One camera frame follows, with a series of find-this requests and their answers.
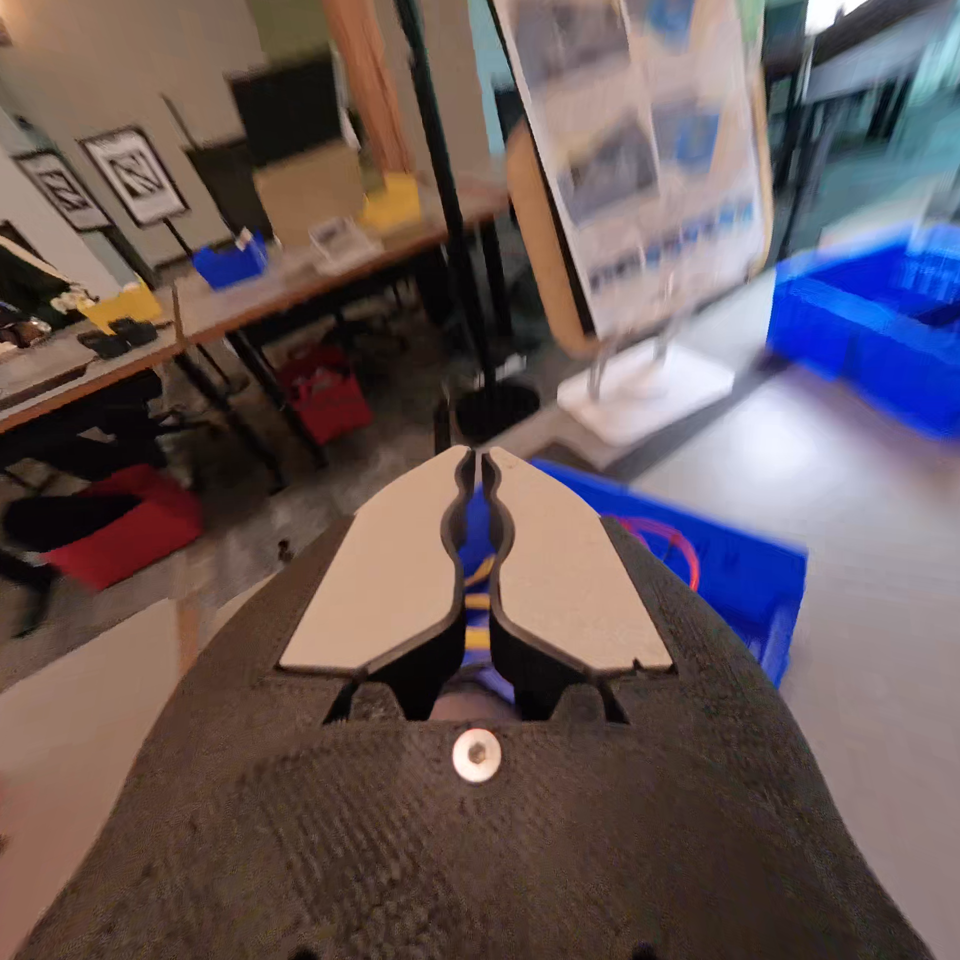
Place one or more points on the black white marker sign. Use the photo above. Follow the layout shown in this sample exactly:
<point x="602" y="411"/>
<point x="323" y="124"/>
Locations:
<point x="64" y="191"/>
<point x="135" y="176"/>

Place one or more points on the wooden post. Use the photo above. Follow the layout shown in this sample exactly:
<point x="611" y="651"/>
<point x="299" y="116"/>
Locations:
<point x="371" y="90"/>

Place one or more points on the black pole stand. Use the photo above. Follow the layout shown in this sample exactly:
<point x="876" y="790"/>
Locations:
<point x="450" y="187"/>

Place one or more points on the blue plastic bin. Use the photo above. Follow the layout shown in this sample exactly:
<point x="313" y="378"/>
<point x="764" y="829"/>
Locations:
<point x="735" y="577"/>
<point x="862" y="322"/>

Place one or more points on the instruction poster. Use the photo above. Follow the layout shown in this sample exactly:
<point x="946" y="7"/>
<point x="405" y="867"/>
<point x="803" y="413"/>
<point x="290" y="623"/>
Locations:
<point x="645" y="150"/>

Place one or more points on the yellow plastic bin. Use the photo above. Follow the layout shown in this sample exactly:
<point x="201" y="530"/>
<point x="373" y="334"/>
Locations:
<point x="391" y="202"/>
<point x="124" y="304"/>

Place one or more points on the red felt basket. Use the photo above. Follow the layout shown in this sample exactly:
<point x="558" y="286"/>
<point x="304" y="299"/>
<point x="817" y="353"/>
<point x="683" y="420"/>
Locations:
<point x="127" y="525"/>

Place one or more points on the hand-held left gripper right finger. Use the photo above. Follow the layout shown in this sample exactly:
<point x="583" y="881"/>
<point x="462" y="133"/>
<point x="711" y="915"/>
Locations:
<point x="577" y="585"/>

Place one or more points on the cardboard box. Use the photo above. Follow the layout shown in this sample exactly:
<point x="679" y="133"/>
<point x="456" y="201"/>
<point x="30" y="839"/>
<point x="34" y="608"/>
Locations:
<point x="307" y="191"/>

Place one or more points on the wooden table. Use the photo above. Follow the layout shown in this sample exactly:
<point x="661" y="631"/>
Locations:
<point x="337" y="262"/>
<point x="45" y="375"/>

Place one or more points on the small blue bin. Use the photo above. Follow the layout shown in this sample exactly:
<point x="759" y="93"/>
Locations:
<point x="229" y="262"/>

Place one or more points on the black monitor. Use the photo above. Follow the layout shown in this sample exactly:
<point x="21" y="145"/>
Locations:
<point x="289" y="112"/>

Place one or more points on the instruction sheet on stand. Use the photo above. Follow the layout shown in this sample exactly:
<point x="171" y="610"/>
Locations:
<point x="544" y="262"/>

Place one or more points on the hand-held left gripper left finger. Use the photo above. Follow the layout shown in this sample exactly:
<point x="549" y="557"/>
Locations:
<point x="382" y="577"/>

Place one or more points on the white stand base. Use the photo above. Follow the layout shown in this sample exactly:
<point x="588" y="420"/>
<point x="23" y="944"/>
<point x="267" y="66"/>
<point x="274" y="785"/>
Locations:
<point x="645" y="397"/>

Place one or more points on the red crate holding black bag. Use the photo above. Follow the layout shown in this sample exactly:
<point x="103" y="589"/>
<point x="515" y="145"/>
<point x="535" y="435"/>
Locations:
<point x="326" y="397"/>

